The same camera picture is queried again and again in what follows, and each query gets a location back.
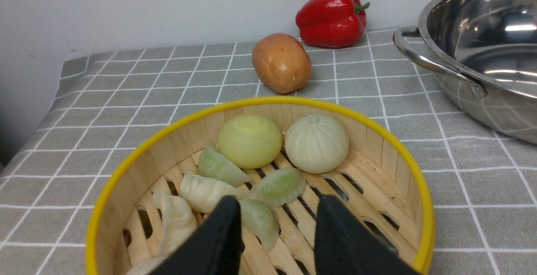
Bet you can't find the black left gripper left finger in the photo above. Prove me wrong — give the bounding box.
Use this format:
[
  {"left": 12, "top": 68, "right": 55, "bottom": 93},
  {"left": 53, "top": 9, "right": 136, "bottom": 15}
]
[{"left": 150, "top": 195, "right": 244, "bottom": 275}]

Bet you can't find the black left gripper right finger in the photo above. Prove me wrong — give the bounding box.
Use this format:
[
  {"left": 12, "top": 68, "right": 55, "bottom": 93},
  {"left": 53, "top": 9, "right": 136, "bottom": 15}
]
[{"left": 314, "top": 195, "right": 418, "bottom": 275}]

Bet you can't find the yellow-rimmed bamboo steamer basket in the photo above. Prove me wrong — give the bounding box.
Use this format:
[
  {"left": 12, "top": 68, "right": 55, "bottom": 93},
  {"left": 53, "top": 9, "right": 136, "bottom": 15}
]
[{"left": 86, "top": 96, "right": 435, "bottom": 275}]

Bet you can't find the stainless steel pot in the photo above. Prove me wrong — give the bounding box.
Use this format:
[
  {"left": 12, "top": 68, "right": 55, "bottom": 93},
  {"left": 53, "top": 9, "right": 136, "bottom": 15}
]
[{"left": 393, "top": 0, "right": 537, "bottom": 144}]

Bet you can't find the white dumpling at left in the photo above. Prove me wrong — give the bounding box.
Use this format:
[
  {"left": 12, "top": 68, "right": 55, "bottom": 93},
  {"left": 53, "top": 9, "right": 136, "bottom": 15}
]
[{"left": 127, "top": 190, "right": 197, "bottom": 275}]

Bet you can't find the white dumpling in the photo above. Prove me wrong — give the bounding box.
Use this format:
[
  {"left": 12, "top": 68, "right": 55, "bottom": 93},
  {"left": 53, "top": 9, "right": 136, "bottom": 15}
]
[
  {"left": 179, "top": 169, "right": 248, "bottom": 213},
  {"left": 127, "top": 190, "right": 197, "bottom": 275}
]

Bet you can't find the green dumpling lower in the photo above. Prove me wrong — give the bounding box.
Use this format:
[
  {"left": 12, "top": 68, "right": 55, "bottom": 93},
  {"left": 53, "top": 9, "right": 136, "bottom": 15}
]
[{"left": 238, "top": 199, "right": 280, "bottom": 252}]

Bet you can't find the green dumpling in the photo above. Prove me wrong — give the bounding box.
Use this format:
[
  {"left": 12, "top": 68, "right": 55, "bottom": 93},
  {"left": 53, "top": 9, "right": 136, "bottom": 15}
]
[
  {"left": 238, "top": 199, "right": 280, "bottom": 252},
  {"left": 198, "top": 140, "right": 251, "bottom": 187},
  {"left": 249, "top": 167, "right": 306, "bottom": 208}
]

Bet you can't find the green dumpling upper left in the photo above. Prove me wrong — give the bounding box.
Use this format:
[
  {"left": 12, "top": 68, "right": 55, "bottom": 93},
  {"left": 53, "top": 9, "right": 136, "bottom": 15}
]
[{"left": 198, "top": 140, "right": 251, "bottom": 187}]

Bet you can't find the green dumpling middle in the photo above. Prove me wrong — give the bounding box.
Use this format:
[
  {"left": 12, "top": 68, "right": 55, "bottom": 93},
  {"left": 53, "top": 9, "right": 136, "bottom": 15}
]
[{"left": 249, "top": 167, "right": 306, "bottom": 208}]

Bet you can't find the white steamed bun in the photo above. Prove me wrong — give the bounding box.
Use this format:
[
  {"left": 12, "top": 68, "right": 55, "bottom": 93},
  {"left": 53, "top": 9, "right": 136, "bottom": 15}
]
[{"left": 284, "top": 114, "right": 350, "bottom": 174}]

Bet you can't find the yellow steamed bun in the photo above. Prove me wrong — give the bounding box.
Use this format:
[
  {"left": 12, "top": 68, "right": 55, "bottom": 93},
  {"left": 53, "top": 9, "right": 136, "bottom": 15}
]
[{"left": 217, "top": 114, "right": 283, "bottom": 169}]

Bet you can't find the grey checked tablecloth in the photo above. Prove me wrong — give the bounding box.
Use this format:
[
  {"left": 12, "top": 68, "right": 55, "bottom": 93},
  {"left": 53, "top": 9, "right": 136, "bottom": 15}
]
[{"left": 1, "top": 30, "right": 537, "bottom": 275}]

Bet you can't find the brown potato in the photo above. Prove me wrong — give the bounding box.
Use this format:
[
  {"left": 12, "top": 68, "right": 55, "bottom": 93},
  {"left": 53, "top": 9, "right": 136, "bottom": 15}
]
[{"left": 252, "top": 33, "right": 312, "bottom": 95}]

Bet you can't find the red bell pepper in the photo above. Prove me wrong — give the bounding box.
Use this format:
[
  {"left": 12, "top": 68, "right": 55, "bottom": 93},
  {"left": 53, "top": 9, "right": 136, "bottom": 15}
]
[{"left": 295, "top": 0, "right": 370, "bottom": 49}]

